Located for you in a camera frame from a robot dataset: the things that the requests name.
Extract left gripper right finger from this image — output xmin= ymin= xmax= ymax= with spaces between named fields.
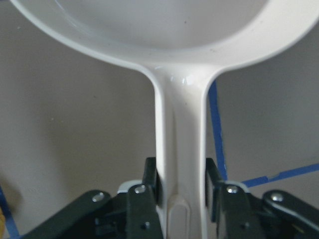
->
xmin=205 ymin=158 xmax=319 ymax=239

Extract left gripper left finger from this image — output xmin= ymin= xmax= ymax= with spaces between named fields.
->
xmin=23 ymin=157 xmax=162 ymax=239

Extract white plastic dustpan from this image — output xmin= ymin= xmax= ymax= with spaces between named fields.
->
xmin=13 ymin=0 xmax=319 ymax=239

